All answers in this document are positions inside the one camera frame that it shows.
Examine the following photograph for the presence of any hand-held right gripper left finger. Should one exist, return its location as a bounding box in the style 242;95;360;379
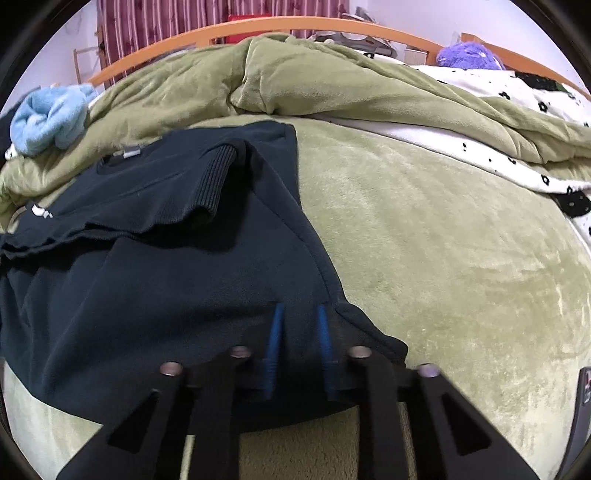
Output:
55;305;289;480

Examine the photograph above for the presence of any green quilt with floral lining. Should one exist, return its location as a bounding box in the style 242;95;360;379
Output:
0;36;591;222

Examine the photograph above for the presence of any wooden bed frame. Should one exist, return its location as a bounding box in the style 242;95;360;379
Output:
87;21;591;100

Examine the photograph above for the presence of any black phone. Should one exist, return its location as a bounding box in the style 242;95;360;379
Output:
567;364;591;455

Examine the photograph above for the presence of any black sweatshirt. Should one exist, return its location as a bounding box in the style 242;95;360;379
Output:
0;121;409;432

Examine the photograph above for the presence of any green plush bed sheet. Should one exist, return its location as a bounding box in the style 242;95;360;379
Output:
0;121;591;480

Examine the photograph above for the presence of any light blue fleece blanket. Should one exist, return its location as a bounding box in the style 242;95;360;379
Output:
9;83;100;158

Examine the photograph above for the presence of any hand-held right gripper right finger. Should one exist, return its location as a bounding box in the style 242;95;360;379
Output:
315;305;539;480

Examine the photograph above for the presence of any wooden rack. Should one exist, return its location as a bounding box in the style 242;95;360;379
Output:
71;46;100;81

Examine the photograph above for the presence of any maroon flowered curtain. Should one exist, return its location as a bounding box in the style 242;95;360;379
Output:
97;0;349;79

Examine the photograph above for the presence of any purple plush toy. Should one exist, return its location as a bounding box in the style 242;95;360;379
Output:
436;41;504;71

